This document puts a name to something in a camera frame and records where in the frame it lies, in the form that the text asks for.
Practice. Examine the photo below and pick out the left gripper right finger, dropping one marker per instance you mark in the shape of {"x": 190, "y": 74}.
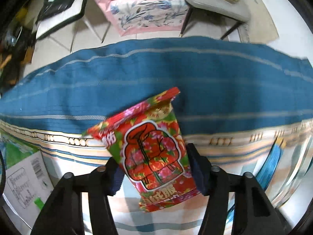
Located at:
{"x": 234, "y": 198}

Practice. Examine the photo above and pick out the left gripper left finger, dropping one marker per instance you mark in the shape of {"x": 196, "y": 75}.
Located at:
{"x": 79, "y": 204}

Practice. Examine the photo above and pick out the red floral snack packet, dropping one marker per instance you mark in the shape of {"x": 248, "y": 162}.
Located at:
{"x": 146, "y": 141}

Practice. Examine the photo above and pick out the large cardboard box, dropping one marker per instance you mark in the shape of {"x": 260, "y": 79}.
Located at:
{"x": 28, "y": 184}

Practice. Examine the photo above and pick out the beige flat board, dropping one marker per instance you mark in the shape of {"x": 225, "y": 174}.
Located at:
{"x": 260, "y": 28}

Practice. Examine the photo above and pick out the white black chair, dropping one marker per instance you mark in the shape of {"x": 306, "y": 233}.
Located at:
{"x": 59, "y": 21}

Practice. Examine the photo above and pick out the pink floral bag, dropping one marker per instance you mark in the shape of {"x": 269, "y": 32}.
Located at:
{"x": 138, "y": 16}

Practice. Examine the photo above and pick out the grey chair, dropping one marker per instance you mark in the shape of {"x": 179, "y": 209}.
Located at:
{"x": 236, "y": 11}

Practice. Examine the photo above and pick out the blue strap packet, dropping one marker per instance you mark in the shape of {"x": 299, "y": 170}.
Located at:
{"x": 265, "y": 166}

